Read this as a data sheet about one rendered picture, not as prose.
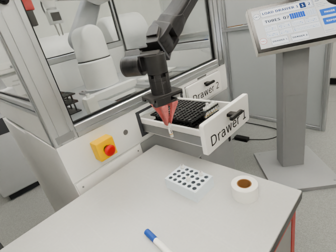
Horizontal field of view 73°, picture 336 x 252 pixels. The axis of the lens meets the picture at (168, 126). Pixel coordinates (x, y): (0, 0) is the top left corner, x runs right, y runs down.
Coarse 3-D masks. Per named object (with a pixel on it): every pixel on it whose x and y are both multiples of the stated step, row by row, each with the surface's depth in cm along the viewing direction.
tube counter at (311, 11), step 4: (312, 8) 132; (292, 12) 133; (296, 12) 133; (300, 12) 132; (304, 12) 132; (308, 12) 131; (312, 12) 131; (284, 16) 133; (288, 16) 133; (292, 16) 133; (296, 16) 132; (300, 16) 132; (284, 20) 133
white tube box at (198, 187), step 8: (176, 168) 74; (184, 168) 73; (192, 168) 72; (168, 176) 71; (176, 176) 70; (184, 176) 69; (192, 176) 69; (200, 176) 68; (208, 176) 67; (168, 184) 70; (176, 184) 67; (184, 184) 67; (192, 184) 65; (200, 184) 64; (208, 184) 66; (184, 192) 66; (192, 192) 63; (200, 192) 64; (192, 200) 65
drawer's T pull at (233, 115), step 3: (231, 111) 78; (234, 111) 77; (237, 111) 76; (240, 111) 76; (228, 114) 76; (231, 114) 76; (234, 114) 75; (237, 114) 75; (231, 117) 73; (234, 117) 74; (231, 120) 74
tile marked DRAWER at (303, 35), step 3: (294, 33) 130; (297, 33) 129; (300, 33) 129; (303, 33) 129; (306, 33) 129; (291, 36) 130; (294, 36) 129; (297, 36) 129; (300, 36) 129; (303, 36) 128; (306, 36) 128; (294, 39) 129; (297, 39) 129
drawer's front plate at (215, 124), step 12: (240, 96) 84; (228, 108) 78; (240, 108) 84; (216, 120) 73; (228, 120) 79; (240, 120) 85; (204, 132) 70; (216, 132) 75; (228, 132) 80; (204, 144) 72; (216, 144) 76
